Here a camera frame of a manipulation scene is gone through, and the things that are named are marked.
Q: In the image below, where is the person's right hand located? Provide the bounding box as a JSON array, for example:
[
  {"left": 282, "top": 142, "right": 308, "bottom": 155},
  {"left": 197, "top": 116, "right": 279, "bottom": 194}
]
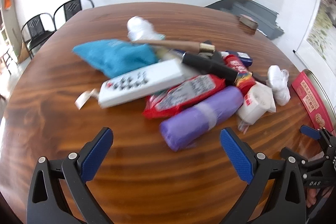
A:
[{"left": 306, "top": 186, "right": 325, "bottom": 210}]

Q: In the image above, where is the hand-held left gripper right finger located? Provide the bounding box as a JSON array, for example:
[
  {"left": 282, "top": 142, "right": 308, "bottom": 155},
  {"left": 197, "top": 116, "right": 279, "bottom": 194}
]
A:
[{"left": 220, "top": 128, "right": 307, "bottom": 224}]

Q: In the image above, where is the white tissue pack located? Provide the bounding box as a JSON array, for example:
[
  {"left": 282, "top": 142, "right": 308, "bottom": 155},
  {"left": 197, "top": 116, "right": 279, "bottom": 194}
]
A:
[{"left": 236, "top": 81, "right": 276, "bottom": 132}]

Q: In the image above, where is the red printed snack tube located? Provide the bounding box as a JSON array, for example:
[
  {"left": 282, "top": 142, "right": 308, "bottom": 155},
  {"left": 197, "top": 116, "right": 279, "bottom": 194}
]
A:
[{"left": 226, "top": 55, "right": 256, "bottom": 90}]

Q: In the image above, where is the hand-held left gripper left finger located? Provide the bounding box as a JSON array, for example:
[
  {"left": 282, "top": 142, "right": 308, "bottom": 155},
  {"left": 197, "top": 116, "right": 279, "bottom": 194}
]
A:
[{"left": 26, "top": 127, "right": 114, "bottom": 224}]

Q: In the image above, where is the brown wooden stick gold cap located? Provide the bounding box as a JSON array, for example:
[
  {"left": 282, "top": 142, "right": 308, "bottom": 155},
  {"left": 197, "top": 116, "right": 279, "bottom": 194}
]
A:
[{"left": 134, "top": 40, "right": 216, "bottom": 54}]

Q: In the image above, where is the grey staircase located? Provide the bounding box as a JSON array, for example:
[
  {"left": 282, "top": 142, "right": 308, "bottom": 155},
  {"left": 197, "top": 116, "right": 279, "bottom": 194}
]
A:
[{"left": 205, "top": 0, "right": 285, "bottom": 39}]

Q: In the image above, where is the black cylindrical handle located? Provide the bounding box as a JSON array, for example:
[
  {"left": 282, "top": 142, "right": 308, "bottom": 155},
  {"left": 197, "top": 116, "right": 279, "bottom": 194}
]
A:
[{"left": 182, "top": 52, "right": 238, "bottom": 83}]

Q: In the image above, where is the red snack packet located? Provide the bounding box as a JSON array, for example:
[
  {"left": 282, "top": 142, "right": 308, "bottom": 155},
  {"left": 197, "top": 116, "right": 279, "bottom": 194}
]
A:
[{"left": 143, "top": 74, "right": 226, "bottom": 119}]

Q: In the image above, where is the red rectangular box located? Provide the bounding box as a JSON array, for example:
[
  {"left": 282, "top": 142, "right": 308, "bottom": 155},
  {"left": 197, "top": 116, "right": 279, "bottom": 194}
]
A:
[{"left": 291, "top": 69, "right": 336, "bottom": 131}]

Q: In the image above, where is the wooden desk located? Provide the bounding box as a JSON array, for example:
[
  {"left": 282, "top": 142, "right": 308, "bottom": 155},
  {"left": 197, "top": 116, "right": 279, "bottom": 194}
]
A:
[{"left": 0, "top": 2, "right": 336, "bottom": 224}]

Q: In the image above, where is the purple garbage bag roll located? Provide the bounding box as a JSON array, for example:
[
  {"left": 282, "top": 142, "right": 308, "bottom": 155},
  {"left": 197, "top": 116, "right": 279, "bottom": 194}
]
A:
[{"left": 160, "top": 85, "right": 244, "bottom": 152}]

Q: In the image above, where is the white crumpled plastic bag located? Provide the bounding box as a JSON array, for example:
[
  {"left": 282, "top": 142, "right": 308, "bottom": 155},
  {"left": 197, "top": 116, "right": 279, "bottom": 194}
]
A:
[{"left": 127, "top": 16, "right": 166, "bottom": 42}]

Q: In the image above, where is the teal cloth pouch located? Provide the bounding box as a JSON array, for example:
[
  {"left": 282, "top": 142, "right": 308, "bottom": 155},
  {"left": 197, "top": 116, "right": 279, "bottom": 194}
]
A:
[{"left": 72, "top": 39, "right": 159, "bottom": 79}]

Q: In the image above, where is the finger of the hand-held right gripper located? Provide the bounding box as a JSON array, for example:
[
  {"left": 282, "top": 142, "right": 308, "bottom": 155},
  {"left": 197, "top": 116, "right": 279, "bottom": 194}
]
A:
[
  {"left": 280, "top": 147, "right": 307, "bottom": 165},
  {"left": 300, "top": 125, "right": 328, "bottom": 141}
]

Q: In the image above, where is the hanging landscape scroll painting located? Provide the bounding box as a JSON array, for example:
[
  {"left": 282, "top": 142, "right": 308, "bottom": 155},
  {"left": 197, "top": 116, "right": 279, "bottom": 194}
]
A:
[{"left": 293, "top": 0, "right": 336, "bottom": 77}]

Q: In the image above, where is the small pink box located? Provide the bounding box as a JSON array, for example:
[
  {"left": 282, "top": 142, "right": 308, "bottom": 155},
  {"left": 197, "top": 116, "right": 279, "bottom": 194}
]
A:
[{"left": 238, "top": 14, "right": 259, "bottom": 29}]

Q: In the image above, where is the white plastic bag bundle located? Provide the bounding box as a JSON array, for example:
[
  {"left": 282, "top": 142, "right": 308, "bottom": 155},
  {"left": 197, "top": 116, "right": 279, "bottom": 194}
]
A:
[
  {"left": 267, "top": 65, "right": 289, "bottom": 89},
  {"left": 273, "top": 87, "right": 291, "bottom": 106}
]

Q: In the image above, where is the white remote control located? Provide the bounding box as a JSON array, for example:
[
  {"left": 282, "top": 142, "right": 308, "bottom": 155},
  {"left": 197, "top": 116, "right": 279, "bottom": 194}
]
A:
[{"left": 98, "top": 59, "right": 192, "bottom": 109}]

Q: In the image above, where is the black metal chair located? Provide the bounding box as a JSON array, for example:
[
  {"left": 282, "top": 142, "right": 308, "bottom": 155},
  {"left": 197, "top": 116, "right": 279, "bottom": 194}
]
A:
[
  {"left": 21, "top": 13, "right": 57, "bottom": 59},
  {"left": 54, "top": 0, "right": 95, "bottom": 22}
]

